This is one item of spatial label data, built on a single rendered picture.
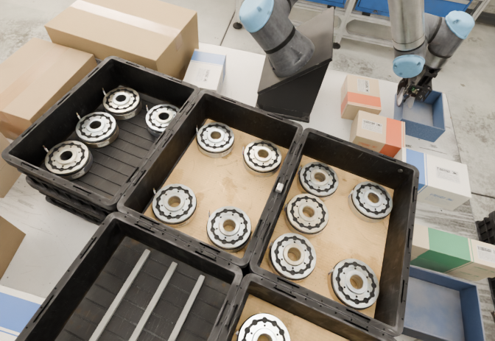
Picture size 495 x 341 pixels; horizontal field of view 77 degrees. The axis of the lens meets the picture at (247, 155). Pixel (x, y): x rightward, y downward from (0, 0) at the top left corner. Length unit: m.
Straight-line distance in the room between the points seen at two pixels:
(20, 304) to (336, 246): 0.70
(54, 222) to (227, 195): 0.48
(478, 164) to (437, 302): 1.57
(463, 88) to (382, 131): 1.88
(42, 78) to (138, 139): 0.36
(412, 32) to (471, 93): 2.09
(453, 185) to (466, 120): 1.64
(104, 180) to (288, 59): 0.62
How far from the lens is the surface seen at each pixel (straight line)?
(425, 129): 1.26
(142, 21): 1.21
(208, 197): 0.80
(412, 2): 0.87
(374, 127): 1.13
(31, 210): 1.06
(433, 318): 1.00
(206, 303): 0.72
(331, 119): 1.20
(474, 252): 0.98
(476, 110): 2.85
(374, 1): 2.65
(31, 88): 1.11
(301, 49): 1.01
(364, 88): 1.26
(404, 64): 0.95
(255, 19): 0.95
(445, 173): 1.12
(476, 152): 2.55
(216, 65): 1.18
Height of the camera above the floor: 1.54
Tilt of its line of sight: 55 degrees down
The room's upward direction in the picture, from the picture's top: 9 degrees clockwise
